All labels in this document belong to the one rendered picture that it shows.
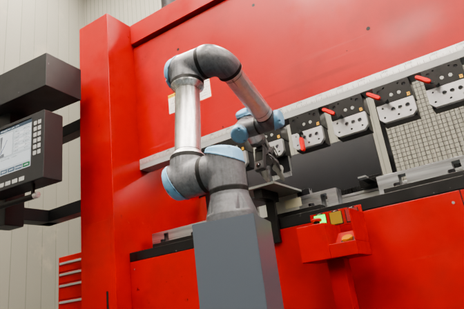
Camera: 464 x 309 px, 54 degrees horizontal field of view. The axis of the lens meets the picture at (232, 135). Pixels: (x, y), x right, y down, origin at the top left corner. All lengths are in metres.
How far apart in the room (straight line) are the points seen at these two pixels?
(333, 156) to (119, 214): 1.19
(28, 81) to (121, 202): 0.83
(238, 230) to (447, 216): 0.81
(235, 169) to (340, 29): 1.09
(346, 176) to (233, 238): 1.41
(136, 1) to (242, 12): 4.64
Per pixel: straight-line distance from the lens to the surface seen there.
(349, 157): 2.57
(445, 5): 2.11
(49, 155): 2.42
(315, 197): 2.03
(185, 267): 2.22
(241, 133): 1.83
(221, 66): 1.56
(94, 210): 2.54
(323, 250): 1.60
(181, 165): 1.40
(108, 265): 2.42
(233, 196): 1.28
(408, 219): 1.78
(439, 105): 1.94
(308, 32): 2.27
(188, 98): 1.53
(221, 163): 1.32
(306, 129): 2.09
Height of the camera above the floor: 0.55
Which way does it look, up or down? 21 degrees up
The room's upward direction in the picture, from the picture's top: 8 degrees counter-clockwise
